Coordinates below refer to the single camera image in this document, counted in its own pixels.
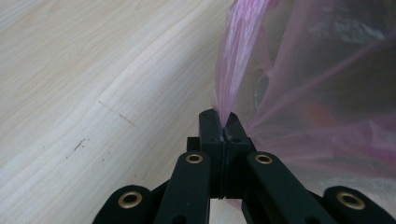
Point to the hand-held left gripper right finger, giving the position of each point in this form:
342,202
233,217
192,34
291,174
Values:
236,149

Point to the pink plastic bag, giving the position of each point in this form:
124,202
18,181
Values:
311,93

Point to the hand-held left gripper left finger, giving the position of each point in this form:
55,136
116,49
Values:
213,146

